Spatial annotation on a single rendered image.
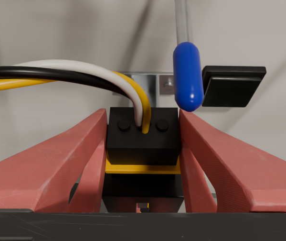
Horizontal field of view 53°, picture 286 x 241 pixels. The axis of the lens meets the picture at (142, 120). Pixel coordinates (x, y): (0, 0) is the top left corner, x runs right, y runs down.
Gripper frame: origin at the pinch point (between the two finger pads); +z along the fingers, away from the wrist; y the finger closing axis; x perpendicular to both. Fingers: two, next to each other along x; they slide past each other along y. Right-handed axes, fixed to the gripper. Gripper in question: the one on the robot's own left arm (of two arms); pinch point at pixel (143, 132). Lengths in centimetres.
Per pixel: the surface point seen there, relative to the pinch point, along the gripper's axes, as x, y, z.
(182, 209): 109, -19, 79
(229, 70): 0.8, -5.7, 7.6
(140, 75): 1.5, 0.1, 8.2
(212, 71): 0.8, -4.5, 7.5
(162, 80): 2.0, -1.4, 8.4
